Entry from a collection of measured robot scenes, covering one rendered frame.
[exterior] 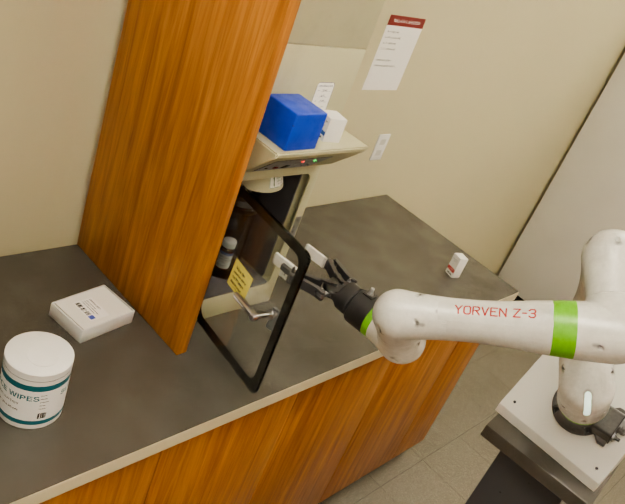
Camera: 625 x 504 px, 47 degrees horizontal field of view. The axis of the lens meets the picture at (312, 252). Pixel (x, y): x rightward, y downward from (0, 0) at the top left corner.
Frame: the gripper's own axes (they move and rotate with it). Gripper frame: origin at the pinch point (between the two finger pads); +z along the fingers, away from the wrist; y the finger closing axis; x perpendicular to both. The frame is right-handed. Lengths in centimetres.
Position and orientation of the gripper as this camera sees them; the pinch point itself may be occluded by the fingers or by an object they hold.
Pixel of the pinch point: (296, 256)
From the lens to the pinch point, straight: 179.6
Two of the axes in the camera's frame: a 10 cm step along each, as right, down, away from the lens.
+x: -3.2, 8.2, 4.8
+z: -7.0, -5.4, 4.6
